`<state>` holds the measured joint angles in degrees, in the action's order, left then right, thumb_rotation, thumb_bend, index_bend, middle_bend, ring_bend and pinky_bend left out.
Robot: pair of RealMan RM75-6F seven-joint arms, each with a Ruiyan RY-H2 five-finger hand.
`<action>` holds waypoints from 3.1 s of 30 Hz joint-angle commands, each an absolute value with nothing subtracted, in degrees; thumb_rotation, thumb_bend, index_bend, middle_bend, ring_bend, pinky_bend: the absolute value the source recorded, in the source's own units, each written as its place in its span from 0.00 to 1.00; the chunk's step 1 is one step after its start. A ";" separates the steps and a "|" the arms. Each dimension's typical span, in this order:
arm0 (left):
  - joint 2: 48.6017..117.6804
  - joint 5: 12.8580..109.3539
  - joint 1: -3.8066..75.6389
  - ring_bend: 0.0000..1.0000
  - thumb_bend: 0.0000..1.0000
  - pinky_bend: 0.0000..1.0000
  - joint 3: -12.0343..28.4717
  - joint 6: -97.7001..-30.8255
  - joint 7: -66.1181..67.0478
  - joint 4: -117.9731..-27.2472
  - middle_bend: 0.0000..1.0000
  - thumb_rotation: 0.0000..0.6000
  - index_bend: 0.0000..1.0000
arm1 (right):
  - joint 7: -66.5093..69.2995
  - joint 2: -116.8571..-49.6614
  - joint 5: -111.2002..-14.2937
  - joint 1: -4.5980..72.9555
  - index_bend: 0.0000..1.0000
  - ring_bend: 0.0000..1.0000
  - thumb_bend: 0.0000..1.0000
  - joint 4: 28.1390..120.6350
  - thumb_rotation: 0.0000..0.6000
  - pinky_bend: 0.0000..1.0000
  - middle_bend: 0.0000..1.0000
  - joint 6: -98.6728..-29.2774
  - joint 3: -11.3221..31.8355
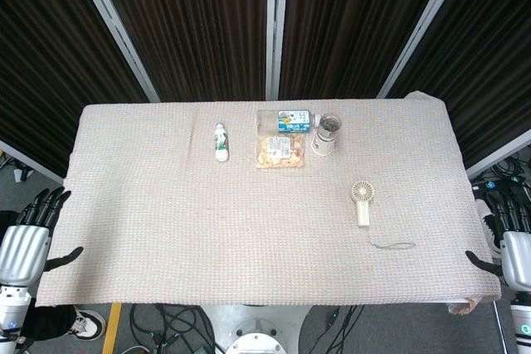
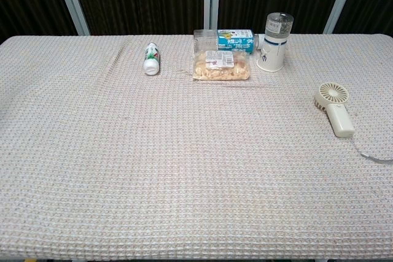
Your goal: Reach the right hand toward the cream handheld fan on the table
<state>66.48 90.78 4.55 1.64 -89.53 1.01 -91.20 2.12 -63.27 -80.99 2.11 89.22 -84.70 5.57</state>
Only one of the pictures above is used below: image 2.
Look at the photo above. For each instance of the clear bag of snacks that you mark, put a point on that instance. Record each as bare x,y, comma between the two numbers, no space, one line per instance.
221,67

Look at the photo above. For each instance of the small white yogurt drink bottle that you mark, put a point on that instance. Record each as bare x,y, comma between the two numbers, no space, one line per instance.
151,59

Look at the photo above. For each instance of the clear bottle inside cup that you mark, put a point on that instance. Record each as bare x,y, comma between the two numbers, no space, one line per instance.
278,25

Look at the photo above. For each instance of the clear water bottle blue label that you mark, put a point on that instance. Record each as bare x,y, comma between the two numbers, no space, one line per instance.
228,40

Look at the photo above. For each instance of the beige waffle weave tablecloth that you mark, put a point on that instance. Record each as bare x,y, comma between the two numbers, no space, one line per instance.
172,157

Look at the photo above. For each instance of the white paper cup blue print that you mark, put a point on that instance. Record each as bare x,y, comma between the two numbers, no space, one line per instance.
272,54

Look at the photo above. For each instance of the white handheld fan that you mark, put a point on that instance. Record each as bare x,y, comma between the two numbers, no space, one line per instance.
339,117

